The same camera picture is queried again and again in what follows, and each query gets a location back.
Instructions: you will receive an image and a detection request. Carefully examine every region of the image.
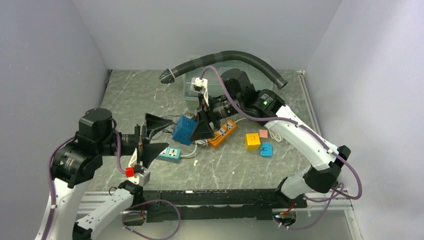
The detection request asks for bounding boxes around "teal power strip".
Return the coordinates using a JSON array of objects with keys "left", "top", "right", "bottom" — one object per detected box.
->
[{"left": 156, "top": 146, "right": 181, "bottom": 164}]

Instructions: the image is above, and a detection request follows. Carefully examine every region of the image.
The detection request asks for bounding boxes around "aluminium rail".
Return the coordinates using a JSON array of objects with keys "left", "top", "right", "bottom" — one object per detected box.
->
[{"left": 76, "top": 188, "right": 353, "bottom": 215}]

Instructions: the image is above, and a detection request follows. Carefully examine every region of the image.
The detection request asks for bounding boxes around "blue cube socket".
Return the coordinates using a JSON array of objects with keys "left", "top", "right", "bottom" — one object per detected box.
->
[{"left": 172, "top": 115, "right": 197, "bottom": 146}]

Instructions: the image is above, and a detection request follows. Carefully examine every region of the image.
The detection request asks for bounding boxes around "black corrugated hose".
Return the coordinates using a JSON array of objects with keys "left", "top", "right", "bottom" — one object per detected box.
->
[{"left": 158, "top": 50, "right": 289, "bottom": 91}]

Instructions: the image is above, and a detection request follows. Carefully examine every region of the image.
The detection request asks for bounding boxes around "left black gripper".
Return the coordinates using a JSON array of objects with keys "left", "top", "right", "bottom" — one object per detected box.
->
[{"left": 98, "top": 112, "right": 173, "bottom": 167}]

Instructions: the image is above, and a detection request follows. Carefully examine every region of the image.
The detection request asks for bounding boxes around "orange power strip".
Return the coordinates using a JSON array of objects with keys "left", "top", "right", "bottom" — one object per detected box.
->
[{"left": 208, "top": 120, "right": 237, "bottom": 149}]

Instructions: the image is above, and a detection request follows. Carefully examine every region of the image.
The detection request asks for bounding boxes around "light blue flat adapter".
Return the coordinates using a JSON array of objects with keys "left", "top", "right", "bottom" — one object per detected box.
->
[{"left": 259, "top": 142, "right": 274, "bottom": 157}]

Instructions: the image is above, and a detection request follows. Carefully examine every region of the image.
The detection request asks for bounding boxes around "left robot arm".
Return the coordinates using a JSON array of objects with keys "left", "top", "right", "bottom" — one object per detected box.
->
[{"left": 36, "top": 108, "right": 173, "bottom": 240}]

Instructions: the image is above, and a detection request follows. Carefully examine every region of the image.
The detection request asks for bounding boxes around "yellow cube socket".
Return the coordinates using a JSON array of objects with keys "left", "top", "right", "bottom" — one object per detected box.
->
[{"left": 244, "top": 132, "right": 261, "bottom": 151}]

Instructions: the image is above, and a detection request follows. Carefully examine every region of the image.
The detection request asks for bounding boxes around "translucent green storage box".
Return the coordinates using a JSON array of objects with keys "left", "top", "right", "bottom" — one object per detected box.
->
[{"left": 183, "top": 60, "right": 274, "bottom": 110}]

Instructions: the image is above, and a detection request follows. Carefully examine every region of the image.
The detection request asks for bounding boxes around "white cable of orange strip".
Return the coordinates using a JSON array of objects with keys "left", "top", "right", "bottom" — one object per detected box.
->
[{"left": 235, "top": 117, "right": 285, "bottom": 143}]

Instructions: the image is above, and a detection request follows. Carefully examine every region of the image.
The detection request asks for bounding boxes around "pink small block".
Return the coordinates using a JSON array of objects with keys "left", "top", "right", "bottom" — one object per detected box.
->
[{"left": 258, "top": 129, "right": 269, "bottom": 139}]

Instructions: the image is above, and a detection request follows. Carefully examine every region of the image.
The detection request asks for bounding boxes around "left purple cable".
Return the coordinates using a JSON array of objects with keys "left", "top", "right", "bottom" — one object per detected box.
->
[{"left": 39, "top": 130, "right": 181, "bottom": 240}]

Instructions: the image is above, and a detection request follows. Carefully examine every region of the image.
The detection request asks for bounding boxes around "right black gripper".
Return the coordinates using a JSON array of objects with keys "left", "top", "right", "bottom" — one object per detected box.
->
[{"left": 189, "top": 92, "right": 244, "bottom": 141}]

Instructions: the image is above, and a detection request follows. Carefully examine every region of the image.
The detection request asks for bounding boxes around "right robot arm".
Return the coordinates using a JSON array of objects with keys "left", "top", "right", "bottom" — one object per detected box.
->
[{"left": 190, "top": 68, "right": 351, "bottom": 208}]

